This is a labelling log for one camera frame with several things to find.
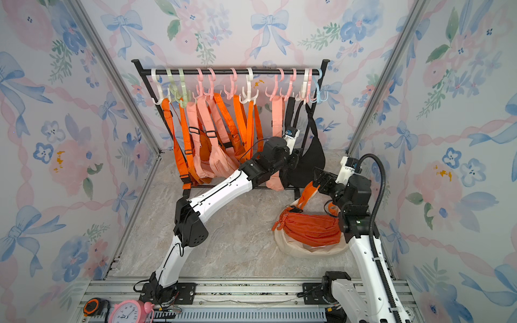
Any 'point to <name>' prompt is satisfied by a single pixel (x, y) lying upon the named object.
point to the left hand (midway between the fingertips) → (301, 146)
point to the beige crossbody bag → (309, 252)
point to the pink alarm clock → (131, 311)
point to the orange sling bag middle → (245, 151)
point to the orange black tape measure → (95, 306)
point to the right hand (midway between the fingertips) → (322, 170)
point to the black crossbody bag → (312, 158)
